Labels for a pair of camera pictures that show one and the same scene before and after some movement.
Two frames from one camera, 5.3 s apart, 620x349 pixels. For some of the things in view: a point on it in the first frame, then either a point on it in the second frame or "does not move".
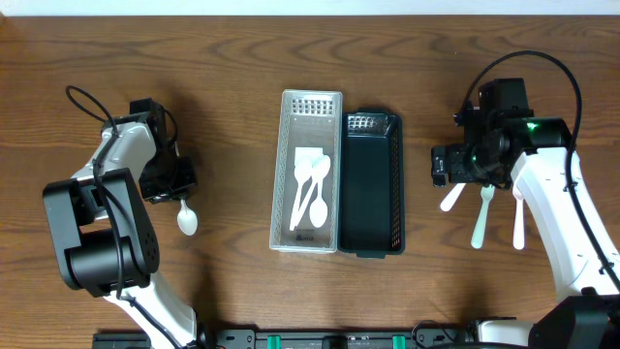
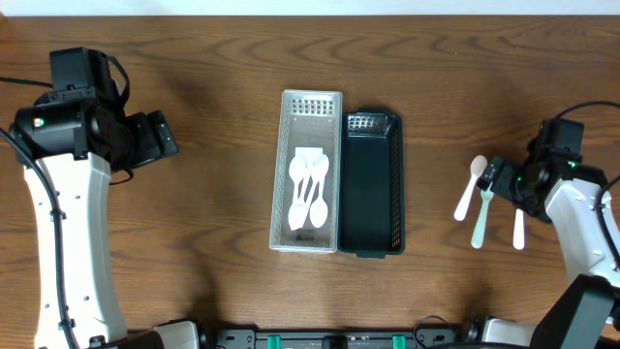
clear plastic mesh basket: (307, 118) does not move
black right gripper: (456, 173) -> (504, 183)
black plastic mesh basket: (372, 219) does not move
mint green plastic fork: (486, 194) does not move
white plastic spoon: (319, 208) does not move
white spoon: (449, 202) -> (479, 165)
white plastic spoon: (187, 219) -> (297, 211)
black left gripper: (170, 186) -> (158, 138)
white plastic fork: (518, 240) does not move
